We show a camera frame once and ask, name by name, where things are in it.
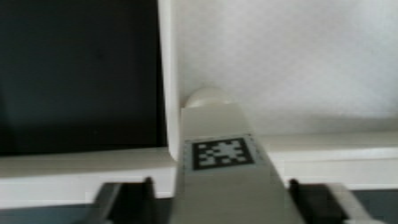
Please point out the white front fence wall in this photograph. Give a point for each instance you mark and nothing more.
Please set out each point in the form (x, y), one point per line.
(57, 180)

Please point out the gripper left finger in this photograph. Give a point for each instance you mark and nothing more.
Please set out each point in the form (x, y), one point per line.
(125, 204)

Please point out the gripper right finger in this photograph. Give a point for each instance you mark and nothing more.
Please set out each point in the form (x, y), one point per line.
(327, 204)

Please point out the white desk top tray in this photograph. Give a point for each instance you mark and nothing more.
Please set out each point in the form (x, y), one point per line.
(300, 57)

